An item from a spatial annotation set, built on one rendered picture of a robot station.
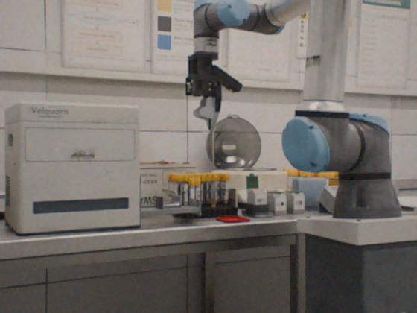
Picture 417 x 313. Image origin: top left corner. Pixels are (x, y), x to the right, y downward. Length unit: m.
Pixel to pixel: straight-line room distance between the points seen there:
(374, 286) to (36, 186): 0.76
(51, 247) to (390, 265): 0.73
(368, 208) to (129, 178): 0.56
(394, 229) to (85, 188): 0.69
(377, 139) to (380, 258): 0.26
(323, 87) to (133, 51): 1.02
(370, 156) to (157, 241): 0.53
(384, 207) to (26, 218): 0.78
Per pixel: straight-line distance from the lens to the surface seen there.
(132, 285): 2.06
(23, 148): 1.27
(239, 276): 2.24
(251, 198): 1.56
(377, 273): 1.20
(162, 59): 2.06
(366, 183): 1.24
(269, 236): 1.51
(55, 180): 1.29
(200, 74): 1.52
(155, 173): 1.66
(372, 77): 2.60
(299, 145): 1.15
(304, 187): 1.72
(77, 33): 1.98
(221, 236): 1.40
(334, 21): 1.17
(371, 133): 1.24
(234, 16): 1.45
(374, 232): 1.17
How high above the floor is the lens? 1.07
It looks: 1 degrees down
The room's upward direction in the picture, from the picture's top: straight up
